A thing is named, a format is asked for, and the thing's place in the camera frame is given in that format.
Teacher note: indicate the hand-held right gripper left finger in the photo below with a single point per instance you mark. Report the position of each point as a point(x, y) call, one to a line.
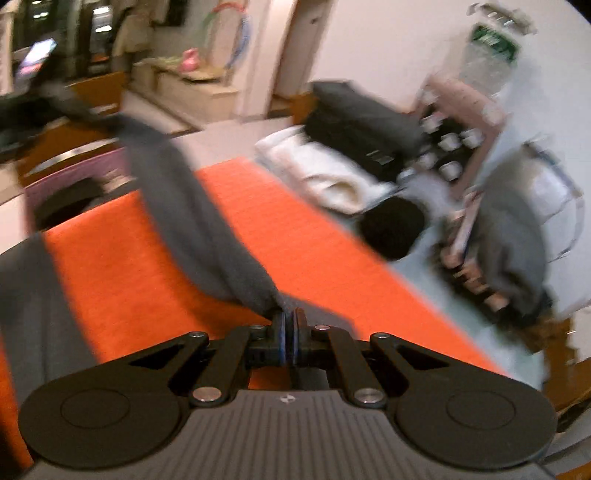
point(280, 341)

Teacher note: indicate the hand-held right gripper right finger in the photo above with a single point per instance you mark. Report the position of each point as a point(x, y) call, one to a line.
point(295, 341)

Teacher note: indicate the dark grey pants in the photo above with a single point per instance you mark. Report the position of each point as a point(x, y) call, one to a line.
point(184, 207)

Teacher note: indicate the purple chair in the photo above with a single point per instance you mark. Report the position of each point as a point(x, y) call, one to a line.
point(69, 184)

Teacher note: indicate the orange patterned mat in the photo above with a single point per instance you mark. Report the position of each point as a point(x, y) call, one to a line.
point(286, 240)

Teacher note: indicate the black fuzzy hat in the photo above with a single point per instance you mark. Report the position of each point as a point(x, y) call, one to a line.
point(392, 228)

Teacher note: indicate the pink toy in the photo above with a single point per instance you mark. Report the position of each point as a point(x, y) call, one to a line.
point(188, 60)

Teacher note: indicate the cream fleece garment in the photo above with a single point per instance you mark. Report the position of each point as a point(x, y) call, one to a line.
point(323, 170)

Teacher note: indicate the colourful hula hoop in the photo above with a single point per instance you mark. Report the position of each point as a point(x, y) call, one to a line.
point(231, 37)

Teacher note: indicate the grey garment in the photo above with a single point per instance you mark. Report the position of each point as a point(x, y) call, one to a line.
point(512, 244)

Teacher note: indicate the pink cup rack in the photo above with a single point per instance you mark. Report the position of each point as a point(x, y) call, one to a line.
point(461, 124)

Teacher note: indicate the clear bag with green label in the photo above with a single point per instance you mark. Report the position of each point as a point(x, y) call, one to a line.
point(491, 50)

